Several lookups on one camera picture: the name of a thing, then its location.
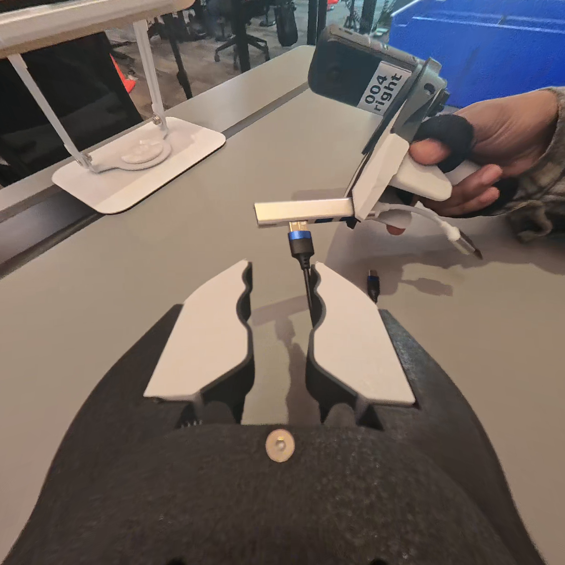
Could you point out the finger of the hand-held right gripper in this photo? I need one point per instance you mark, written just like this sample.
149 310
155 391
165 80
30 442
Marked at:
352 223
377 176

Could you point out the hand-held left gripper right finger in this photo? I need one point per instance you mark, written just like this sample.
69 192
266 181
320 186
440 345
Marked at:
362 353

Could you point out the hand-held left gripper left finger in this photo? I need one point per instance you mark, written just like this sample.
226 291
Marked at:
203 348

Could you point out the silver usb hub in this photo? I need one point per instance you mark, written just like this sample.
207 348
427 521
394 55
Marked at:
300 211

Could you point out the person's right hand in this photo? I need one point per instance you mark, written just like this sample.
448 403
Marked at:
507 132

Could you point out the black office chair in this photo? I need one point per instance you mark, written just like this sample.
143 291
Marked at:
242 39

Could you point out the blue plastic storage bin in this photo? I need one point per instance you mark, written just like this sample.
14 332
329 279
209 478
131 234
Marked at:
485 53

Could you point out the orange floor cone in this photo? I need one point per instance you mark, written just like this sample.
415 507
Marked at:
124 77

